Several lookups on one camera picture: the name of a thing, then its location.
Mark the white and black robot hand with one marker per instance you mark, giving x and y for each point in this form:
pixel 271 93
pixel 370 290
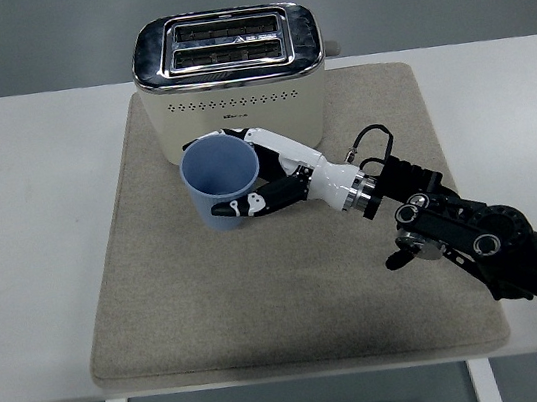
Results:
pixel 331 181

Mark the blue plastic cup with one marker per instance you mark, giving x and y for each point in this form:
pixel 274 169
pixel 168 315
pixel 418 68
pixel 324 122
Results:
pixel 219 178

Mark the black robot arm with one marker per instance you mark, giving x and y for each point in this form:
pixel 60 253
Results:
pixel 480 230

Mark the beige felt mat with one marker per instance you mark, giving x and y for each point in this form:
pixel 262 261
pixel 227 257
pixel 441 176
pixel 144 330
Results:
pixel 261 288

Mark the cream and chrome toaster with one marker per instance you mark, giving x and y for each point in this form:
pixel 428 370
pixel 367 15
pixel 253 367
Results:
pixel 228 65

